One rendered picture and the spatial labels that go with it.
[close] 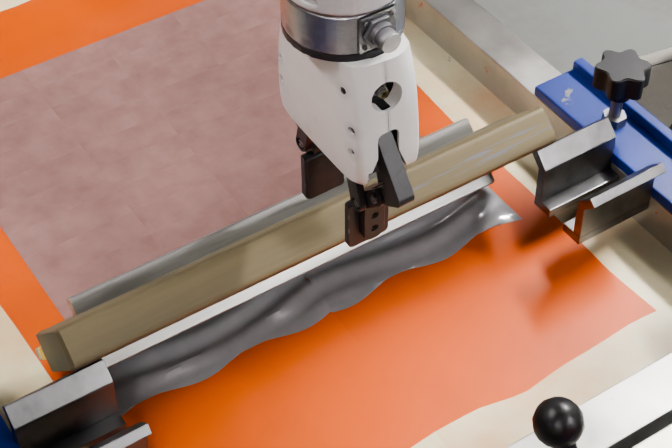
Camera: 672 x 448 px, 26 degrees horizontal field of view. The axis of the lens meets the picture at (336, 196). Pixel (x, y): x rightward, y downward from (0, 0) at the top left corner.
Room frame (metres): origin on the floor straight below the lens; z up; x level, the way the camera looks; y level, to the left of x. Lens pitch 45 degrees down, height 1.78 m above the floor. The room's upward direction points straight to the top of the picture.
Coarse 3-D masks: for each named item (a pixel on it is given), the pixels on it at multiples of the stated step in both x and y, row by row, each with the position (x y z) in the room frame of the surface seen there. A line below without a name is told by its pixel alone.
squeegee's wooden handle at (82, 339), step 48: (480, 144) 0.79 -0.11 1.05; (528, 144) 0.80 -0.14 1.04; (432, 192) 0.75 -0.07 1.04; (240, 240) 0.73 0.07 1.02; (288, 240) 0.70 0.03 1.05; (336, 240) 0.71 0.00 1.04; (144, 288) 0.65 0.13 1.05; (192, 288) 0.65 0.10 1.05; (240, 288) 0.66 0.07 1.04; (48, 336) 0.62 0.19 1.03; (96, 336) 0.61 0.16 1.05; (144, 336) 0.62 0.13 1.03
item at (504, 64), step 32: (416, 0) 1.06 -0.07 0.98; (448, 0) 1.05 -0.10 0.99; (448, 32) 1.02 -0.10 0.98; (480, 32) 1.00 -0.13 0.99; (480, 64) 0.98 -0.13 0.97; (512, 64) 0.96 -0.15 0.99; (544, 64) 0.96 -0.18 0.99; (512, 96) 0.94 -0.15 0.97; (640, 224) 0.80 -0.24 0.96; (640, 384) 0.62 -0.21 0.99; (608, 416) 0.59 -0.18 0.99; (640, 416) 0.59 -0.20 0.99
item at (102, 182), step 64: (0, 64) 1.00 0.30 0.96; (64, 64) 1.00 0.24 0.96; (0, 128) 0.92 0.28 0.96; (64, 128) 0.92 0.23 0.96; (128, 128) 0.92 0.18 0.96; (0, 192) 0.84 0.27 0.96; (64, 192) 0.84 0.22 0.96; (128, 192) 0.84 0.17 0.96; (192, 192) 0.84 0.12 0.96; (0, 256) 0.77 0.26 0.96; (64, 256) 0.77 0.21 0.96; (128, 256) 0.77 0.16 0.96; (320, 320) 0.70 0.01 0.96; (256, 384) 0.64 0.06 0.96; (320, 384) 0.64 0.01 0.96; (384, 384) 0.64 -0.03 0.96
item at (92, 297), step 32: (448, 128) 0.85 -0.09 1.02; (256, 224) 0.75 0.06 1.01; (160, 256) 0.71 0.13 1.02; (192, 256) 0.72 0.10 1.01; (320, 256) 0.74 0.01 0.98; (96, 288) 0.68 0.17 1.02; (128, 288) 0.69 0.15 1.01; (256, 288) 0.71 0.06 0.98; (192, 320) 0.68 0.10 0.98; (128, 352) 0.65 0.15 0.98
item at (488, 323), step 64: (64, 0) 1.09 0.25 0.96; (128, 0) 1.09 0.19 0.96; (192, 0) 1.09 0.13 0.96; (256, 0) 1.09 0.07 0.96; (128, 64) 1.00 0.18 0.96; (192, 64) 1.00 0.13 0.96; (256, 64) 1.00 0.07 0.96; (192, 128) 0.92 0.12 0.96; (256, 128) 0.92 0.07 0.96; (256, 192) 0.84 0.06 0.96; (512, 192) 0.84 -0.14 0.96; (512, 256) 0.77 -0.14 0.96; (576, 256) 0.77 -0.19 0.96; (384, 320) 0.70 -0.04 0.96; (448, 320) 0.70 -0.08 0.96; (512, 320) 0.70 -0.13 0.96; (576, 320) 0.70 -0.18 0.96; (448, 384) 0.64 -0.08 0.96; (512, 384) 0.64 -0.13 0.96
